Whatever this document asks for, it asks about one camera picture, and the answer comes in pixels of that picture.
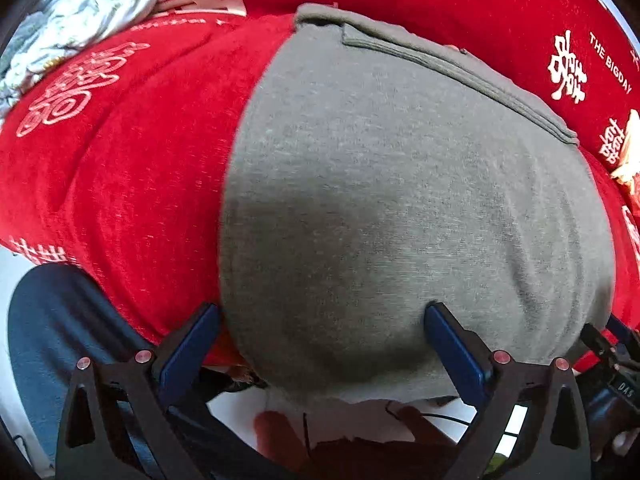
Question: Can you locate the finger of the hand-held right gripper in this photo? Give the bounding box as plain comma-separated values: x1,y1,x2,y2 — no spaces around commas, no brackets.
606,314,640,350
580,322,624,367

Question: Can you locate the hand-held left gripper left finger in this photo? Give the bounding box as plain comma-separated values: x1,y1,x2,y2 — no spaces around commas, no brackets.
55,302,223,480

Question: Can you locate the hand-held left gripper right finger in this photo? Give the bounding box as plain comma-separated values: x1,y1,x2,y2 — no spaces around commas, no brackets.
424,301,593,480

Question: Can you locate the grey knit sweater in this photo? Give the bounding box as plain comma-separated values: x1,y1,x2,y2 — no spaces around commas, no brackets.
218,2,617,407

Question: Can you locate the dark red slipper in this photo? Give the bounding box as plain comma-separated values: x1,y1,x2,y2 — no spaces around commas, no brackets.
252,405,468,480

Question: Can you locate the red printed blanket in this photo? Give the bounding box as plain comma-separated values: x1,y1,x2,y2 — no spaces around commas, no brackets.
0,0,640,377

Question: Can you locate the white floral cloth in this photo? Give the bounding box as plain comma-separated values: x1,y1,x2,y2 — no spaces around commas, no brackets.
0,0,159,111

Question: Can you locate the black cable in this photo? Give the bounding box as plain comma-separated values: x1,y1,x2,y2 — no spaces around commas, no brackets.
384,404,478,431

